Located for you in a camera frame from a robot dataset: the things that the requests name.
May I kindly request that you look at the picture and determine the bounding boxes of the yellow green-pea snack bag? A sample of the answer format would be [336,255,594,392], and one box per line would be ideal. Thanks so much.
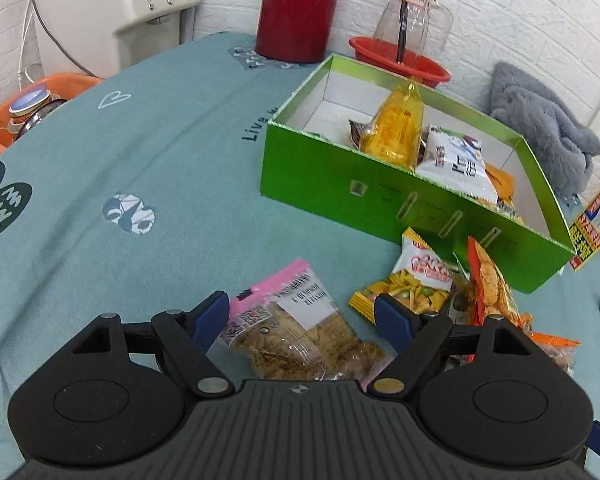
[349,228,453,324]

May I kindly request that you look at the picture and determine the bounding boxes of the red orange chip bag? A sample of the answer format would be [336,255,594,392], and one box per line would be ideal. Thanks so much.
[467,237,532,330]

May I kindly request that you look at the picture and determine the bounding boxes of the pink-topped brown snack bag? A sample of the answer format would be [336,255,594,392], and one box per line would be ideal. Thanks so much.
[218,259,388,384]

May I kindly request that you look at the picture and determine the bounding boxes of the orange-edged clear snack bag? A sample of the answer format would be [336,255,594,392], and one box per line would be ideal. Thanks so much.
[526,332,580,377]

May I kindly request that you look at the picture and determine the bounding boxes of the teal patterned tablecloth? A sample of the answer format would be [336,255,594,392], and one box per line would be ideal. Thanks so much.
[0,34,600,479]

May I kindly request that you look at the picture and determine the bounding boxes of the orange flat snack packet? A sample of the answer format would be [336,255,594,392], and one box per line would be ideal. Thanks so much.
[486,164,515,207]

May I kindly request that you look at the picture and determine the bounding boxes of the white snack bag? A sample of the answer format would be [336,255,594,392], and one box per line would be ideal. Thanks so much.
[415,125,498,204]

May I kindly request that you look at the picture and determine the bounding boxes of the green cardboard box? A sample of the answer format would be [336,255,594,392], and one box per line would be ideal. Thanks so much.
[260,54,574,292]

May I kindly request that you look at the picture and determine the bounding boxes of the yellow corn snack bag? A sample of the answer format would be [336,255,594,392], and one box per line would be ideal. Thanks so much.
[360,79,424,170]

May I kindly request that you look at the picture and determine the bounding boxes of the yellow red printed carton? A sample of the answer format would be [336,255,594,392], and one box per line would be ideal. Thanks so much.
[569,190,600,271]

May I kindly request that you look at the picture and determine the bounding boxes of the grey fluffy blanket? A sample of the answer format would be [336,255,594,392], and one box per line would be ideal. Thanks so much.
[489,62,600,198]

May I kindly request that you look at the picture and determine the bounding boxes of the red plastic basket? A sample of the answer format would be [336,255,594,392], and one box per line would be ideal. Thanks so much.
[349,36,451,88]

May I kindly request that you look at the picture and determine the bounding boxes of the orange plastic basin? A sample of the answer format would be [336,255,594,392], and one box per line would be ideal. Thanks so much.
[0,71,105,156]

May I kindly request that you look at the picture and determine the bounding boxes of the clear glass pitcher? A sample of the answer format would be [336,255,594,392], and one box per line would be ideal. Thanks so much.
[373,0,454,58]

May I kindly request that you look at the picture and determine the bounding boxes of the black chopsticks in pitcher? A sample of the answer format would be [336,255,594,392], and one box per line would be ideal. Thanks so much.
[396,0,408,64]

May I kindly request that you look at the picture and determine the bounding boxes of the white machine with screen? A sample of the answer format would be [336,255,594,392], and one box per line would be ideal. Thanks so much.
[31,0,200,79]

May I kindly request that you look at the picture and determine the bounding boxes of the red thermos jug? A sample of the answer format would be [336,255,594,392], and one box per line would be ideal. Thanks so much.
[256,0,337,64]

